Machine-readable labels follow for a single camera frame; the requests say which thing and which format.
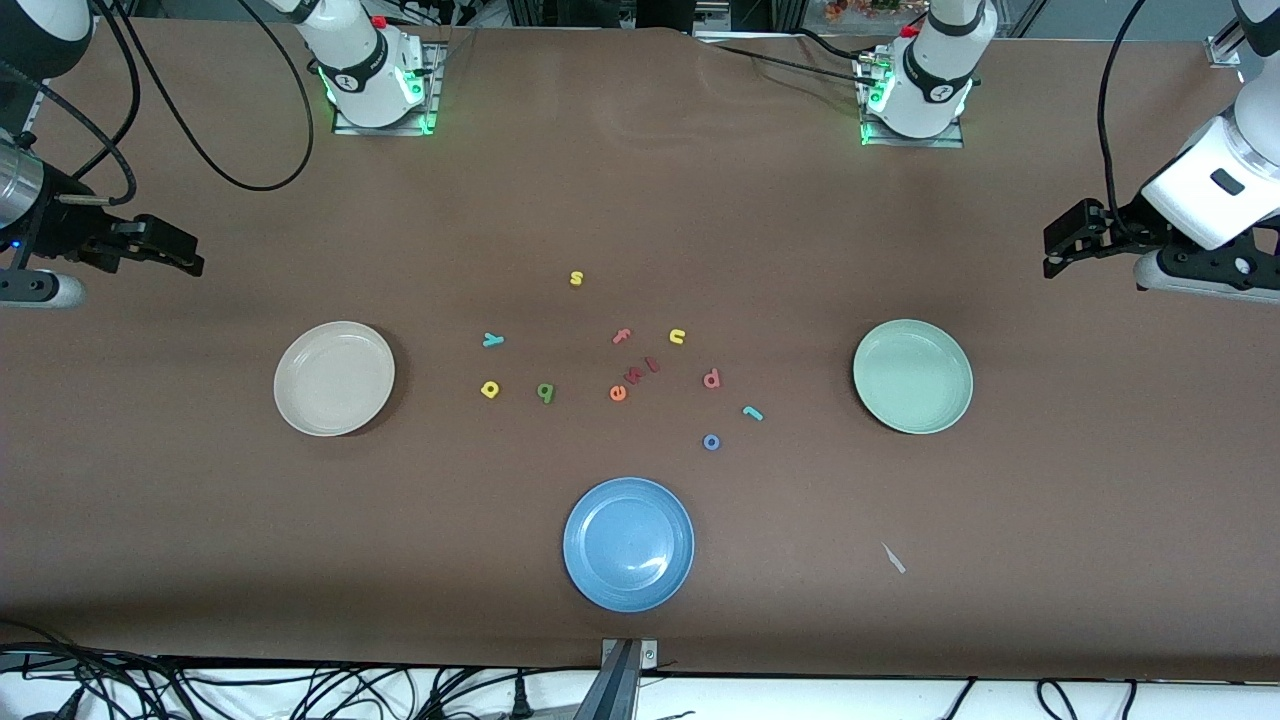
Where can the black power plug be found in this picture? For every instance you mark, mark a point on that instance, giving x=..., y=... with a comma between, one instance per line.
x=520, y=700

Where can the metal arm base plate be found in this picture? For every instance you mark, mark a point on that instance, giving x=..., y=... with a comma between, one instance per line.
x=915, y=142
x=385, y=130

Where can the beige plate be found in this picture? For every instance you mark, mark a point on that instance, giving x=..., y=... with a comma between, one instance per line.
x=334, y=378

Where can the white paper scrap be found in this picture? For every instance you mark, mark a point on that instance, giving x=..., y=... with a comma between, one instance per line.
x=893, y=558

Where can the red foam letter p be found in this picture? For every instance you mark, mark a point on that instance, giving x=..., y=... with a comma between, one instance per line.
x=713, y=381

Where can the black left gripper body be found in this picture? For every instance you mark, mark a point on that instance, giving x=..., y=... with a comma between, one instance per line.
x=1122, y=226

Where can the light green plate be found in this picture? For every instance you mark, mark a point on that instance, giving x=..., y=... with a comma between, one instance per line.
x=912, y=376

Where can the brown table mat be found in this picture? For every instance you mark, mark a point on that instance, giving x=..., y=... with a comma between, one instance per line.
x=640, y=200

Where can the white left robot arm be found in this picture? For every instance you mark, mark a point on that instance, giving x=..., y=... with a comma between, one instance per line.
x=935, y=90

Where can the aluminium frame rail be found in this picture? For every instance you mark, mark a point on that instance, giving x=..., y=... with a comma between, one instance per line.
x=1222, y=52

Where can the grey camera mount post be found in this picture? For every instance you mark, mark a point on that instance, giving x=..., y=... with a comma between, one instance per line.
x=618, y=690

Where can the orange flower decoration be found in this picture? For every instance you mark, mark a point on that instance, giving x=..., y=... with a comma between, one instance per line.
x=850, y=10

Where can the blue plate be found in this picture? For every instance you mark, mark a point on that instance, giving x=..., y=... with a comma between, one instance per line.
x=628, y=545

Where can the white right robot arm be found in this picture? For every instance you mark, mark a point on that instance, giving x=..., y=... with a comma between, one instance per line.
x=365, y=80

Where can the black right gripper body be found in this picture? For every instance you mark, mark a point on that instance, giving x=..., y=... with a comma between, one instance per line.
x=62, y=228

